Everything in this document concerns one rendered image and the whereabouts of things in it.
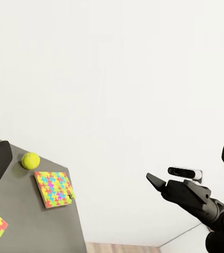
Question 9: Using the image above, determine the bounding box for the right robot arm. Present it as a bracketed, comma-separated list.
[146, 166, 224, 253]

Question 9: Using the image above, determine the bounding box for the tennis ball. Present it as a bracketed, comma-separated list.
[22, 152, 40, 169]

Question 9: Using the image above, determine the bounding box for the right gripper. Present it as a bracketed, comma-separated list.
[146, 173, 212, 218]

